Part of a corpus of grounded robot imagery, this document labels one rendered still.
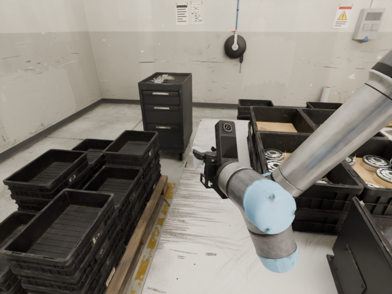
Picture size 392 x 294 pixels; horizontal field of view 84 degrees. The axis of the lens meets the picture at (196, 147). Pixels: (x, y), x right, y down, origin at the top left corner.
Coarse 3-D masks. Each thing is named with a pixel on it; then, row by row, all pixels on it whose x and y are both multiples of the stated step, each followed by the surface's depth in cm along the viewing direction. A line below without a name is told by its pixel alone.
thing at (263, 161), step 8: (256, 136) 104; (264, 160) 83; (264, 168) 79; (344, 168) 79; (352, 176) 74; (320, 184) 70; (328, 184) 70; (336, 184) 70; (360, 184) 70; (344, 192) 70; (352, 192) 70; (360, 192) 70
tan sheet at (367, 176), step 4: (356, 160) 102; (360, 160) 102; (356, 164) 99; (360, 164) 99; (356, 168) 96; (360, 168) 96; (364, 168) 96; (360, 172) 94; (364, 172) 94; (368, 172) 94; (372, 172) 94; (360, 176) 91; (364, 176) 91; (368, 176) 91; (372, 176) 91; (364, 180) 89; (368, 180) 89; (372, 180) 89; (376, 184) 86; (380, 184) 86
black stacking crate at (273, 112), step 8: (256, 112) 142; (264, 112) 141; (272, 112) 140; (280, 112) 139; (288, 112) 139; (296, 112) 136; (256, 120) 144; (264, 120) 143; (272, 120) 143; (280, 120) 142; (288, 120) 141; (296, 120) 135; (304, 120) 121; (296, 128) 134; (304, 128) 120
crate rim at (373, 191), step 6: (372, 138) 100; (378, 138) 100; (354, 174) 75; (360, 180) 72; (366, 186) 70; (366, 192) 69; (372, 192) 69; (378, 192) 68; (384, 192) 68; (390, 192) 68
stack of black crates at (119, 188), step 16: (96, 176) 150; (112, 176) 163; (128, 176) 161; (112, 192) 150; (128, 192) 135; (144, 192) 167; (128, 208) 137; (144, 208) 168; (128, 224) 140; (128, 240) 142
